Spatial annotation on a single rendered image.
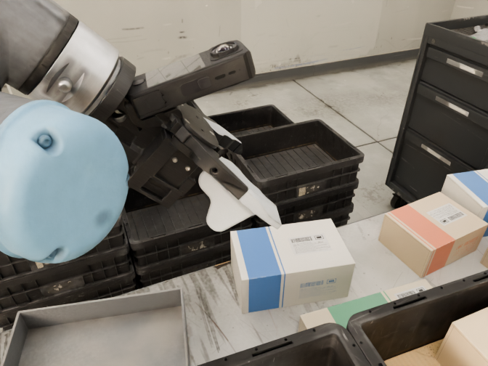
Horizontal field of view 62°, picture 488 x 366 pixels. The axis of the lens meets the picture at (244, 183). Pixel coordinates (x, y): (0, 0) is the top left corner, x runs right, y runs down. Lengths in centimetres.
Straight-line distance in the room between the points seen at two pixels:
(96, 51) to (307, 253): 51
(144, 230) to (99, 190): 120
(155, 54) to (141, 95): 273
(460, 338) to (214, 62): 41
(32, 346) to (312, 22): 314
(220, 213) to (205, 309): 39
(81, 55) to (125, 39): 268
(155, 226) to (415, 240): 87
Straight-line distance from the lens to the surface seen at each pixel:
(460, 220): 92
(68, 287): 129
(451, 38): 172
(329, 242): 76
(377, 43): 400
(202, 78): 36
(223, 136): 46
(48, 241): 20
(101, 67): 35
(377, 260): 88
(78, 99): 35
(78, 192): 20
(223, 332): 73
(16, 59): 34
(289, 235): 76
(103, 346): 75
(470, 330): 55
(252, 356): 44
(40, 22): 34
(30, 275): 124
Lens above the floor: 131
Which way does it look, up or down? 36 degrees down
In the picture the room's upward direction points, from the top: straight up
